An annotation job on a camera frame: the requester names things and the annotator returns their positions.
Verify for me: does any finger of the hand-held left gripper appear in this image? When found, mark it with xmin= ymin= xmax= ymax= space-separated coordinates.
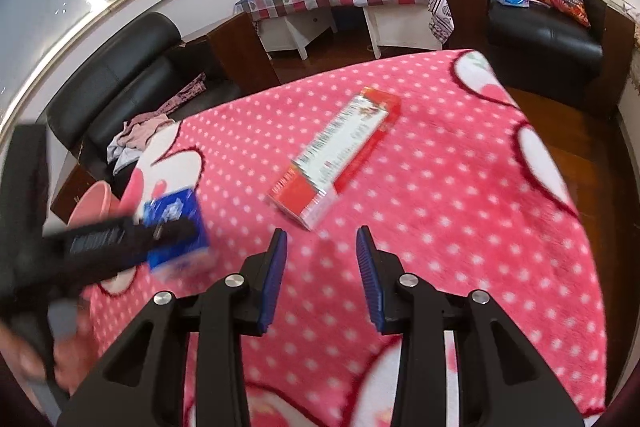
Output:
xmin=120 ymin=213 xmax=202 ymax=260

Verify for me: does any black armchair with cushion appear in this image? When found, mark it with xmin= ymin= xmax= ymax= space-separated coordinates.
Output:
xmin=440 ymin=0 xmax=621 ymax=118

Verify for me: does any plain pink garment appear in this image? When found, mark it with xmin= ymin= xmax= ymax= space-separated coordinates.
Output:
xmin=122 ymin=113 xmax=175 ymax=145

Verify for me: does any white cloth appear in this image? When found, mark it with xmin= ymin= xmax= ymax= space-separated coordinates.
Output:
xmin=106 ymin=132 xmax=148 ymax=175

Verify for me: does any person's left hand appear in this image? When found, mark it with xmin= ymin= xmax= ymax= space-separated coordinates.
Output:
xmin=0 ymin=322 xmax=103 ymax=395

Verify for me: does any long red box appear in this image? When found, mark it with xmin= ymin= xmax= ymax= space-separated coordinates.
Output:
xmin=267 ymin=87 xmax=403 ymax=232

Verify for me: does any pink polka-dot blanket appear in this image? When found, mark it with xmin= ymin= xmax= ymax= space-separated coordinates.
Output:
xmin=82 ymin=49 xmax=608 ymax=427

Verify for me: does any white table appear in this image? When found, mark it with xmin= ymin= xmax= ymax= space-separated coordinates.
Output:
xmin=260 ymin=4 xmax=436 ymax=60

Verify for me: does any patterned pink garment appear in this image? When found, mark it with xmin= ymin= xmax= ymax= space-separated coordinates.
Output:
xmin=155 ymin=73 xmax=207 ymax=118

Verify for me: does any black armchair with clothes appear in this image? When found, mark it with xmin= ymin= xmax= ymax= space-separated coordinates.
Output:
xmin=45 ymin=12 xmax=281 ymax=223

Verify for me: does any pink plastic bin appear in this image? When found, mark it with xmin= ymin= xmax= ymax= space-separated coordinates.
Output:
xmin=67 ymin=181 xmax=136 ymax=228

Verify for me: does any blue packet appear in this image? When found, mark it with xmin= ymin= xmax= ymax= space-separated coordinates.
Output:
xmin=142 ymin=188 xmax=211 ymax=270

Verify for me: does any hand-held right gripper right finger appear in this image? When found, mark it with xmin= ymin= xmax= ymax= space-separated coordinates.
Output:
xmin=355 ymin=227 xmax=586 ymax=427

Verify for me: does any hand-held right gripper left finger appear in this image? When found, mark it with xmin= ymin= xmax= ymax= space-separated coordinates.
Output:
xmin=56 ymin=228 xmax=288 ymax=427

